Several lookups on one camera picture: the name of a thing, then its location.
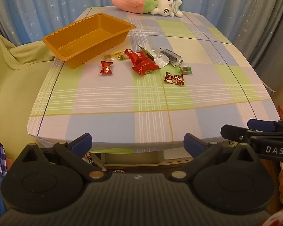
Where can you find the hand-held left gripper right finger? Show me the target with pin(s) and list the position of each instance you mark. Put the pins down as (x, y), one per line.
(191, 143)

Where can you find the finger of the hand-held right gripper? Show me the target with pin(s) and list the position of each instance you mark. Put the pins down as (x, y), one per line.
(259, 124)
(231, 131)

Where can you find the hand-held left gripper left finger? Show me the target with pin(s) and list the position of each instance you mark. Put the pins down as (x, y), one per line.
(81, 143)

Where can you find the dark red candy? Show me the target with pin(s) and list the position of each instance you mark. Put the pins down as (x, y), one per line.
(174, 78)

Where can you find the red shiny candy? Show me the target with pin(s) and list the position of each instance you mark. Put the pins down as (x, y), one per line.
(106, 67)

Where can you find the red cartoon print candy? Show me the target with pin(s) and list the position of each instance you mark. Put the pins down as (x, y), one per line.
(145, 68)

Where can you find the silver green pouch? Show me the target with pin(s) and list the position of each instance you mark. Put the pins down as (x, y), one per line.
(160, 60)

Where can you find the black white packet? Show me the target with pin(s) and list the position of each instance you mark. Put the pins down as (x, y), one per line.
(171, 56)

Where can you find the clear candy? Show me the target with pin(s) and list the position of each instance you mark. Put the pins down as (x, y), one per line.
(108, 57)

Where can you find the orange plastic tray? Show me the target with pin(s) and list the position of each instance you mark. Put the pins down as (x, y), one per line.
(85, 49)

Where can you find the yellow green candy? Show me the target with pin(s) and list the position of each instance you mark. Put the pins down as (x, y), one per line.
(119, 55)

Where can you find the red packet white symbol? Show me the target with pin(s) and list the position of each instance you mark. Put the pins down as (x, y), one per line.
(138, 57)

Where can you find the red white printed cloth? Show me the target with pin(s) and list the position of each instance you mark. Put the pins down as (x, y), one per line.
(280, 221)

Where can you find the light green chair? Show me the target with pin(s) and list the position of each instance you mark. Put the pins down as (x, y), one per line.
(14, 75)

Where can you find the rabbit carrot plush toy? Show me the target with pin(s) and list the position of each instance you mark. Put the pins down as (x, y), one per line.
(165, 3)

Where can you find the blue star curtain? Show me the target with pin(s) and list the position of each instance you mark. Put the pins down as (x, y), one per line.
(49, 4)

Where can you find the wooden table frame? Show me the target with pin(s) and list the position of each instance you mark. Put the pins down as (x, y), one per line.
(143, 162)

